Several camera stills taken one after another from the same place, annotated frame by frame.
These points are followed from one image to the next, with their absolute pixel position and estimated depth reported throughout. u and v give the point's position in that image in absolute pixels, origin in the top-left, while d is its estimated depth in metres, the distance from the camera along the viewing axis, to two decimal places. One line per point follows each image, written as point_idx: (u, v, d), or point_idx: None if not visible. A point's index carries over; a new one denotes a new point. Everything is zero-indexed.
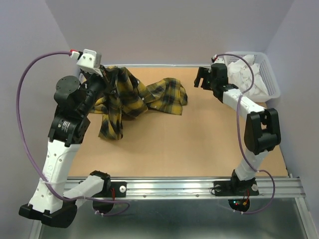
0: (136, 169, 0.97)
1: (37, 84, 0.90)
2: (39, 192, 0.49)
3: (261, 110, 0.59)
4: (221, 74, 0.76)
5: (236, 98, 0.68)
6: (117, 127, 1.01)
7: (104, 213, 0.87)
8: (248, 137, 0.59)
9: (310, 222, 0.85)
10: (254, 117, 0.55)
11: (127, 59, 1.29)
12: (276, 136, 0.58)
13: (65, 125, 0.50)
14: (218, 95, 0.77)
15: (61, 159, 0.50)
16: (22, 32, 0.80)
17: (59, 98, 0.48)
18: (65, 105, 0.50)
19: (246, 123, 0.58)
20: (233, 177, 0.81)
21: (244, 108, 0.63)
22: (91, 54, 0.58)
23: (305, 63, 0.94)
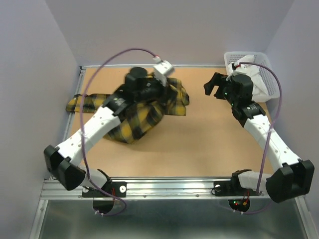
0: (137, 170, 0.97)
1: (38, 85, 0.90)
2: (72, 140, 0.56)
3: (294, 161, 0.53)
4: (245, 92, 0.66)
5: (263, 132, 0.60)
6: (135, 132, 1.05)
7: (104, 213, 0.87)
8: (274, 187, 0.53)
9: (310, 223, 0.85)
10: (287, 173, 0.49)
11: (128, 59, 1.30)
12: (305, 188, 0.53)
13: (119, 101, 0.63)
14: (240, 117, 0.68)
15: (103, 122, 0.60)
16: (22, 33, 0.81)
17: (129, 78, 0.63)
18: (129, 85, 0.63)
19: (275, 174, 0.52)
20: (233, 177, 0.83)
21: (273, 153, 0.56)
22: (168, 64, 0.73)
23: (305, 62, 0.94)
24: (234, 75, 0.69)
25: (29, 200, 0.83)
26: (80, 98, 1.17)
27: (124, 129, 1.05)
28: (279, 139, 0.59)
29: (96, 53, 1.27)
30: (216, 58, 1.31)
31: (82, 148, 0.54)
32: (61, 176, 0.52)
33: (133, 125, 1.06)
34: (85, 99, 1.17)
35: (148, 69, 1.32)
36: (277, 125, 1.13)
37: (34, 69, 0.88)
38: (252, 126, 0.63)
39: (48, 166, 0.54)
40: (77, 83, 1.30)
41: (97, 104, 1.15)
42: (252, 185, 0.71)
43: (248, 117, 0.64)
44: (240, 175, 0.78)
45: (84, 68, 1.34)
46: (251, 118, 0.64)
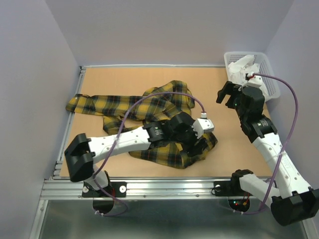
0: (133, 169, 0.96)
1: (38, 85, 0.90)
2: (105, 139, 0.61)
3: (304, 189, 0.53)
4: (255, 107, 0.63)
5: (274, 155, 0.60)
6: (145, 156, 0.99)
7: (104, 213, 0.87)
8: (280, 210, 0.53)
9: (310, 223, 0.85)
10: (295, 202, 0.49)
11: (128, 59, 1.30)
12: (312, 214, 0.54)
13: (156, 132, 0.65)
14: (249, 132, 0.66)
15: (136, 141, 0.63)
16: (21, 33, 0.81)
17: (176, 119, 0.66)
18: (173, 124, 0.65)
19: (282, 201, 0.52)
20: (233, 178, 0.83)
21: (283, 179, 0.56)
22: (211, 123, 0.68)
23: (305, 63, 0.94)
24: (244, 87, 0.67)
25: (29, 200, 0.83)
26: (81, 98, 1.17)
27: None
28: (291, 165, 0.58)
29: (96, 53, 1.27)
30: (216, 58, 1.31)
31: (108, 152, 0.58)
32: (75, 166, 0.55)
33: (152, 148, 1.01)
34: (86, 100, 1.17)
35: (149, 69, 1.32)
36: (277, 125, 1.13)
37: (33, 68, 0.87)
38: (263, 145, 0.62)
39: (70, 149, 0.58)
40: (77, 83, 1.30)
41: (98, 106, 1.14)
42: (252, 193, 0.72)
43: (258, 135, 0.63)
44: (242, 178, 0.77)
45: (84, 67, 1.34)
46: (262, 137, 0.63)
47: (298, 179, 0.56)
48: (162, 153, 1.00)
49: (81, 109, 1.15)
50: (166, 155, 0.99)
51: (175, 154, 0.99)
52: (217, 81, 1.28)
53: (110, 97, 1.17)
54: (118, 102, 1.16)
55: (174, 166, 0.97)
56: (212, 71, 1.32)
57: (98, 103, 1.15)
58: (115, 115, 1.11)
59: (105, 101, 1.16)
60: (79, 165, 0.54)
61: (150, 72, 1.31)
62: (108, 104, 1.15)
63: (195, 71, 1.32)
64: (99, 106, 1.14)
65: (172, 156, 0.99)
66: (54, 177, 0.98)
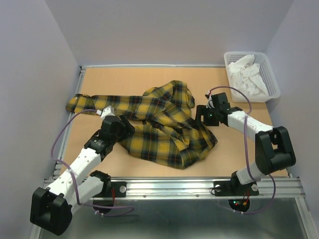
0: (133, 169, 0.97)
1: (38, 85, 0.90)
2: (61, 179, 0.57)
3: (269, 129, 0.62)
4: (222, 100, 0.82)
5: (240, 119, 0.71)
6: (145, 156, 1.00)
7: (104, 213, 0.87)
8: (260, 158, 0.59)
9: (310, 223, 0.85)
10: (263, 136, 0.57)
11: (128, 59, 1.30)
12: (290, 156, 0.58)
13: (98, 142, 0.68)
14: (223, 118, 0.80)
15: (87, 160, 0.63)
16: (21, 33, 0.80)
17: (105, 122, 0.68)
18: (106, 128, 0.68)
19: (256, 143, 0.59)
20: (233, 178, 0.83)
21: (251, 129, 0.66)
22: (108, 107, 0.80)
23: (305, 63, 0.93)
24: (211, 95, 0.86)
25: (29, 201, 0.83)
26: (81, 98, 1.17)
27: (135, 147, 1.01)
28: (254, 120, 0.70)
29: (96, 53, 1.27)
30: (216, 58, 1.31)
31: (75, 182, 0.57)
32: (52, 218, 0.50)
33: (150, 149, 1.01)
34: (87, 100, 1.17)
35: (148, 69, 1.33)
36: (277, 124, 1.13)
37: (33, 68, 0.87)
38: (233, 119, 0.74)
39: (33, 212, 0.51)
40: (77, 83, 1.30)
41: (98, 106, 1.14)
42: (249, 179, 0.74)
43: (228, 113, 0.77)
44: (239, 172, 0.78)
45: (84, 67, 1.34)
46: (231, 113, 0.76)
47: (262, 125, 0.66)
48: (162, 153, 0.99)
49: (81, 109, 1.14)
50: (166, 155, 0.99)
51: (175, 154, 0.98)
52: (217, 81, 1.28)
53: (110, 97, 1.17)
54: (118, 102, 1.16)
55: (174, 166, 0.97)
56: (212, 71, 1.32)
57: (98, 103, 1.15)
58: None
59: (105, 101, 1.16)
60: (56, 214, 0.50)
61: (150, 73, 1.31)
62: (108, 104, 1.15)
63: (195, 71, 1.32)
64: (98, 106, 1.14)
65: (172, 156, 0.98)
66: (54, 177, 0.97)
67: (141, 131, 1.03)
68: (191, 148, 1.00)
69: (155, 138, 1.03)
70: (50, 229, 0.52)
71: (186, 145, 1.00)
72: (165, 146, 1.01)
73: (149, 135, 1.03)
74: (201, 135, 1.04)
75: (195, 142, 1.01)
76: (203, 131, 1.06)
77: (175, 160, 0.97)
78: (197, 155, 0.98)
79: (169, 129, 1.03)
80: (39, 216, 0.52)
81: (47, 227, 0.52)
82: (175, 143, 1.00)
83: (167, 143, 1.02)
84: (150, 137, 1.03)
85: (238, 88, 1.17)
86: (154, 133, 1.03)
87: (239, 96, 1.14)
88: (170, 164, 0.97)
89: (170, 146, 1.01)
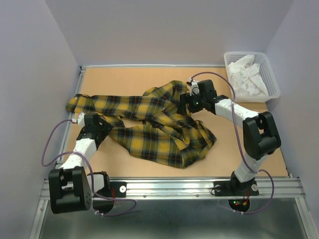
0: (134, 168, 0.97)
1: (38, 85, 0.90)
2: (69, 159, 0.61)
3: (255, 115, 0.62)
4: (209, 88, 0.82)
5: (228, 107, 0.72)
6: (146, 156, 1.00)
7: (104, 213, 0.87)
8: (249, 144, 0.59)
9: (310, 223, 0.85)
10: (250, 121, 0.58)
11: (128, 59, 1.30)
12: (276, 138, 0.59)
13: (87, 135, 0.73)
14: (211, 107, 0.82)
15: (86, 144, 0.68)
16: (20, 33, 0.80)
17: (86, 117, 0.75)
18: (89, 122, 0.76)
19: (243, 130, 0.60)
20: (233, 179, 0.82)
21: (239, 116, 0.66)
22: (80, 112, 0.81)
23: (305, 63, 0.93)
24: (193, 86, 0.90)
25: (30, 200, 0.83)
26: (81, 98, 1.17)
27: (134, 148, 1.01)
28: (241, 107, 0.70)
29: (96, 53, 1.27)
30: (216, 58, 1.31)
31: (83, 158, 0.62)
32: (76, 192, 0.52)
33: (150, 149, 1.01)
34: (87, 100, 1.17)
35: (148, 69, 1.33)
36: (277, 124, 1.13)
37: (33, 68, 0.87)
38: (220, 107, 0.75)
39: (55, 196, 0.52)
40: (77, 83, 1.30)
41: (97, 106, 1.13)
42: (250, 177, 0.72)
43: (216, 102, 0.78)
44: (236, 171, 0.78)
45: (84, 67, 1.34)
46: (218, 102, 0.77)
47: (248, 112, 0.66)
48: (162, 152, 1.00)
49: (81, 109, 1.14)
50: (167, 155, 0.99)
51: (176, 154, 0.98)
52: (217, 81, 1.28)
53: (110, 97, 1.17)
54: (118, 102, 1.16)
55: (174, 166, 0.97)
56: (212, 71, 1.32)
57: (98, 103, 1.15)
58: (115, 115, 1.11)
59: (105, 101, 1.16)
60: (79, 184, 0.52)
61: (151, 73, 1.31)
62: (108, 104, 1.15)
63: (196, 71, 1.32)
64: (98, 106, 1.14)
65: (173, 155, 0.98)
66: None
67: (141, 131, 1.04)
68: (191, 147, 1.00)
69: (156, 137, 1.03)
70: (76, 207, 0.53)
71: (187, 144, 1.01)
72: (165, 146, 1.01)
73: (149, 134, 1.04)
74: (201, 133, 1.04)
75: (195, 142, 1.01)
76: (202, 130, 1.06)
77: (175, 160, 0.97)
78: (197, 155, 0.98)
79: (169, 128, 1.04)
80: (62, 198, 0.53)
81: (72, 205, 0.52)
82: (176, 143, 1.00)
83: (167, 143, 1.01)
84: (151, 137, 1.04)
85: (238, 88, 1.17)
86: (155, 132, 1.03)
87: (239, 96, 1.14)
88: (170, 164, 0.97)
89: (171, 145, 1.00)
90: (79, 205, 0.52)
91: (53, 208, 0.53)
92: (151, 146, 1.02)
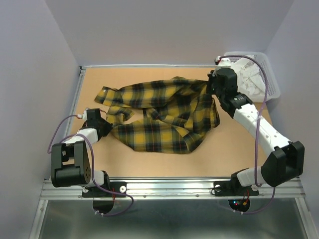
0: (134, 168, 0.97)
1: (37, 85, 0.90)
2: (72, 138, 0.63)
3: (285, 144, 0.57)
4: (231, 84, 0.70)
5: (252, 120, 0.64)
6: (150, 148, 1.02)
7: (104, 213, 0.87)
8: (268, 171, 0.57)
9: (310, 223, 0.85)
10: (279, 155, 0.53)
11: (127, 59, 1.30)
12: (298, 170, 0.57)
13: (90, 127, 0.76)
14: (228, 109, 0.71)
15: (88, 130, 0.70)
16: (20, 33, 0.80)
17: (89, 112, 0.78)
18: (92, 116, 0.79)
19: (269, 158, 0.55)
20: (233, 179, 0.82)
21: (265, 139, 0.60)
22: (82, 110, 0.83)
23: (306, 62, 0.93)
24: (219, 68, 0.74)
25: (30, 200, 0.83)
26: (110, 91, 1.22)
27: (137, 140, 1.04)
28: (268, 125, 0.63)
29: (96, 53, 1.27)
30: (216, 58, 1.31)
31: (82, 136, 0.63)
32: (76, 163, 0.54)
33: (154, 140, 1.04)
34: (115, 93, 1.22)
35: (149, 69, 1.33)
36: (277, 124, 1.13)
37: (33, 68, 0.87)
38: (241, 115, 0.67)
39: (56, 167, 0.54)
40: (77, 83, 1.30)
41: (126, 98, 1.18)
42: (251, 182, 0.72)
43: (237, 108, 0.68)
44: (239, 173, 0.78)
45: (84, 67, 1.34)
46: (239, 108, 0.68)
47: (278, 136, 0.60)
48: (166, 142, 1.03)
49: (109, 101, 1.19)
50: (171, 144, 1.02)
51: (179, 141, 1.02)
52: None
53: (134, 86, 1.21)
54: (143, 91, 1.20)
55: (180, 152, 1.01)
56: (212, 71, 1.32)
57: (126, 96, 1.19)
58: (142, 106, 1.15)
59: (131, 92, 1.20)
60: (79, 157, 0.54)
61: (151, 72, 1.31)
62: (135, 94, 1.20)
63: (196, 71, 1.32)
64: (127, 98, 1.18)
65: (176, 142, 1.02)
66: None
67: (141, 126, 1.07)
68: (193, 133, 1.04)
69: (157, 128, 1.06)
70: (76, 181, 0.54)
71: (188, 130, 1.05)
72: (168, 135, 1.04)
73: (150, 126, 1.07)
74: (209, 114, 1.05)
75: (199, 124, 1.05)
76: (211, 112, 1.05)
77: (181, 147, 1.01)
78: (199, 138, 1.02)
79: (169, 118, 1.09)
80: (62, 171, 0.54)
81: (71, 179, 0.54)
82: (177, 131, 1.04)
83: (169, 131, 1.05)
84: (152, 128, 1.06)
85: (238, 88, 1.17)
86: (155, 123, 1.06)
87: None
88: (177, 150, 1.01)
89: (173, 134, 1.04)
90: (79, 178, 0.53)
91: (54, 180, 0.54)
92: (155, 137, 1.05)
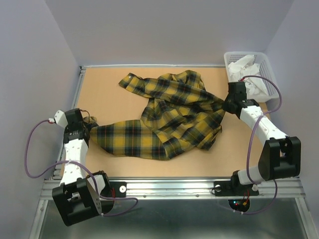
0: (134, 168, 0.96)
1: (37, 85, 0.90)
2: (67, 171, 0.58)
3: (282, 137, 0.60)
4: (239, 89, 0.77)
5: (254, 117, 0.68)
6: (129, 153, 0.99)
7: (104, 213, 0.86)
8: (264, 165, 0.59)
9: (310, 223, 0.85)
10: (273, 144, 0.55)
11: (127, 59, 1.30)
12: (295, 167, 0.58)
13: (75, 133, 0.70)
14: (236, 110, 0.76)
15: (78, 146, 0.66)
16: (20, 34, 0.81)
17: (69, 114, 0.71)
18: (73, 119, 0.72)
19: (264, 149, 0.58)
20: (233, 176, 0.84)
21: (263, 132, 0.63)
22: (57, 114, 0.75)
23: (305, 62, 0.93)
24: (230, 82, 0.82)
25: (30, 200, 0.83)
26: (135, 78, 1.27)
27: (115, 144, 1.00)
28: (269, 122, 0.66)
29: (96, 54, 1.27)
30: (216, 58, 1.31)
31: (82, 168, 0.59)
32: (85, 203, 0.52)
33: (133, 145, 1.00)
34: (139, 81, 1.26)
35: (149, 69, 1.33)
36: (277, 124, 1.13)
37: (33, 68, 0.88)
38: (246, 113, 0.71)
39: (66, 212, 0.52)
40: (77, 83, 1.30)
41: (148, 88, 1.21)
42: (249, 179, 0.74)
43: (243, 107, 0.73)
44: (240, 172, 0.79)
45: (84, 67, 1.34)
46: (246, 108, 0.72)
47: (276, 130, 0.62)
48: (145, 147, 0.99)
49: (132, 88, 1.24)
50: (150, 149, 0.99)
51: (159, 147, 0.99)
52: (216, 81, 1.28)
53: (160, 81, 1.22)
54: (167, 87, 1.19)
55: (158, 158, 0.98)
56: (212, 71, 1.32)
57: (149, 86, 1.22)
58: (160, 98, 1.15)
59: (155, 85, 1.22)
60: (86, 196, 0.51)
61: (151, 73, 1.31)
62: (158, 87, 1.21)
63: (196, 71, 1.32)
64: (149, 88, 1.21)
65: (155, 148, 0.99)
66: (54, 177, 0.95)
67: (122, 128, 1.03)
68: (174, 139, 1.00)
69: (138, 132, 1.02)
70: (90, 214, 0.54)
71: (170, 137, 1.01)
72: (148, 140, 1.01)
73: (131, 130, 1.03)
74: (207, 131, 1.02)
75: (193, 130, 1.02)
76: (210, 130, 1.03)
77: (159, 153, 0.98)
78: (180, 146, 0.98)
79: (173, 113, 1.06)
80: (73, 211, 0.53)
81: (84, 215, 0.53)
82: (158, 136, 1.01)
83: (150, 136, 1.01)
84: (133, 132, 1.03)
85: None
86: (137, 127, 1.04)
87: None
88: (155, 157, 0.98)
89: (153, 139, 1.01)
90: (92, 211, 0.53)
91: (67, 221, 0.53)
92: (135, 142, 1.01)
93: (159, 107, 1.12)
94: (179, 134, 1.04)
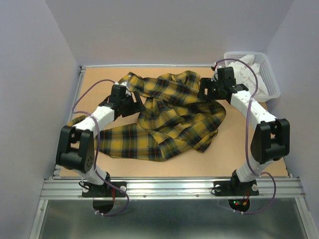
0: (134, 168, 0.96)
1: (37, 84, 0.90)
2: (84, 121, 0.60)
3: (272, 120, 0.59)
4: (228, 75, 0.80)
5: (245, 101, 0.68)
6: (126, 155, 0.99)
7: (104, 213, 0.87)
8: (256, 149, 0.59)
9: (310, 223, 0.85)
10: (264, 128, 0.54)
11: (127, 59, 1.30)
12: (285, 147, 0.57)
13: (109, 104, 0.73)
14: (227, 95, 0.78)
15: (105, 112, 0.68)
16: (20, 33, 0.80)
17: (114, 87, 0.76)
18: (115, 93, 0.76)
19: (255, 132, 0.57)
20: (233, 177, 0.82)
21: (254, 116, 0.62)
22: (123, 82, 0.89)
23: (305, 62, 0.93)
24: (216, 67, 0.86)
25: (30, 200, 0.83)
26: (135, 77, 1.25)
27: (112, 146, 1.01)
28: (259, 105, 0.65)
29: (96, 53, 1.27)
30: (216, 58, 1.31)
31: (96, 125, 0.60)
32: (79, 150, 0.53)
33: (129, 147, 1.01)
34: (139, 80, 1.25)
35: (148, 69, 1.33)
36: None
37: (33, 68, 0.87)
38: (237, 99, 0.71)
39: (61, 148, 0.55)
40: (77, 83, 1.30)
41: (146, 88, 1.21)
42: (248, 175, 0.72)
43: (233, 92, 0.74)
44: (238, 170, 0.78)
45: (84, 67, 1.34)
46: (236, 93, 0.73)
47: (266, 114, 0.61)
48: (141, 148, 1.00)
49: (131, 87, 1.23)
50: (146, 150, 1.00)
51: (155, 148, 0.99)
52: None
53: (159, 80, 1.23)
54: (166, 87, 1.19)
55: (155, 159, 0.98)
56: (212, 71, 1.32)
57: (149, 86, 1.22)
58: (158, 98, 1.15)
59: (154, 84, 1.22)
60: (83, 144, 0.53)
61: (151, 73, 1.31)
62: (157, 87, 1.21)
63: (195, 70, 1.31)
64: (147, 88, 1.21)
65: (152, 149, 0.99)
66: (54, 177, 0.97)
67: (120, 132, 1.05)
68: (170, 139, 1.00)
69: (134, 135, 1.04)
70: (77, 167, 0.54)
71: (165, 137, 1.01)
72: (144, 142, 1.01)
73: (128, 133, 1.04)
74: (203, 132, 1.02)
75: (190, 130, 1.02)
76: (207, 132, 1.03)
77: (155, 153, 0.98)
78: (176, 146, 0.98)
79: (171, 113, 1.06)
80: (66, 153, 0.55)
81: (73, 164, 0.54)
82: (154, 137, 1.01)
83: (146, 138, 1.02)
84: (129, 135, 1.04)
85: None
86: (133, 129, 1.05)
87: None
88: (151, 157, 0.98)
89: (149, 140, 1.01)
90: (79, 163, 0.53)
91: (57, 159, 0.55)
92: (131, 144, 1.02)
93: (157, 107, 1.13)
94: (176, 133, 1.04)
